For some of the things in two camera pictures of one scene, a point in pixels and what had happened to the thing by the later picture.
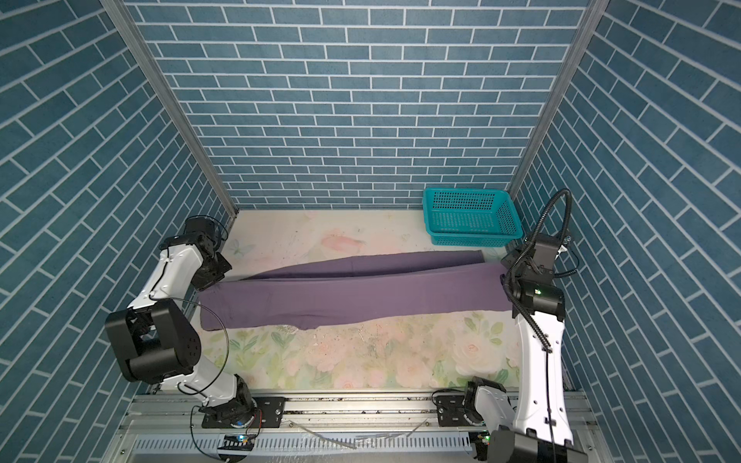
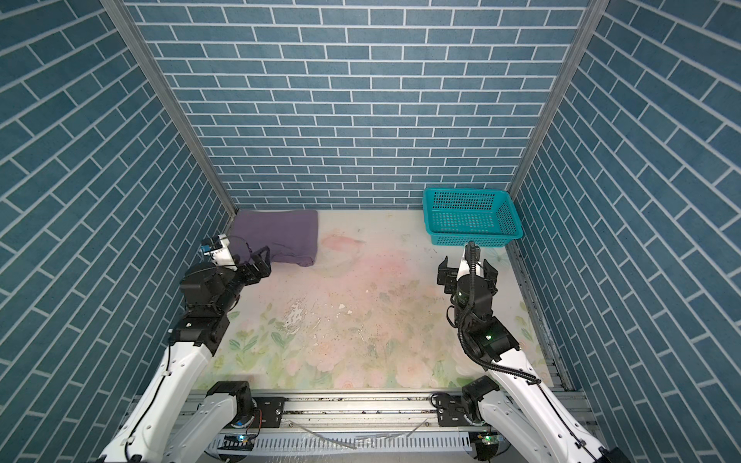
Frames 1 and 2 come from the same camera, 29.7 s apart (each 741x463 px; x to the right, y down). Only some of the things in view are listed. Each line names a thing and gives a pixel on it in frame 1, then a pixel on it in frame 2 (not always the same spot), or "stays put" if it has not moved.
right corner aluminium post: (584, 35) stays put
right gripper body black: (509, 260) → (452, 287)
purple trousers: (434, 284) → (289, 234)
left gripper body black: (213, 271) → (244, 277)
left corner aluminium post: (133, 36) stays put
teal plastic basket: (476, 218) stays put
